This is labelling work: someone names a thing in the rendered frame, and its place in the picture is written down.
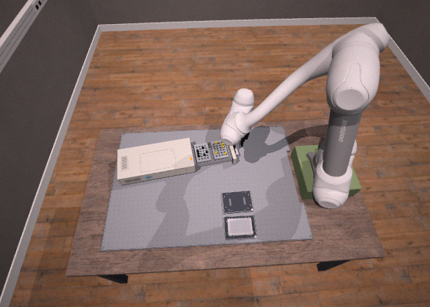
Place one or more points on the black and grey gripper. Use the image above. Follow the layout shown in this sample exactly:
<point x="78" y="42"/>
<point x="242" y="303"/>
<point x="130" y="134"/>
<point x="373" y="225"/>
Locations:
<point x="245" y="138"/>

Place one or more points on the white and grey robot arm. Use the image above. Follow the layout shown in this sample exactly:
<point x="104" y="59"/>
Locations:
<point x="352" y="83"/>

